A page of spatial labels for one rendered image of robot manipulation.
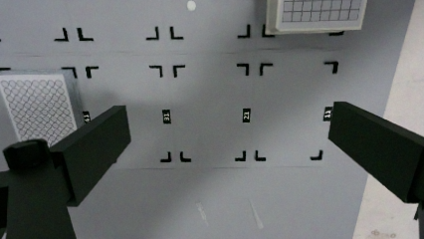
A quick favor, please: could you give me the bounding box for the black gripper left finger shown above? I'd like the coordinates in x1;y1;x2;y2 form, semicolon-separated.
0;106;131;239

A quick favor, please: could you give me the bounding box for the white deep-well plate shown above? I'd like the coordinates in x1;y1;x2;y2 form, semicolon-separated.
265;0;367;35

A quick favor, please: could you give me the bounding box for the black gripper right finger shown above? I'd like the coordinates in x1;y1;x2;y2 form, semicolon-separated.
327;102;424;239

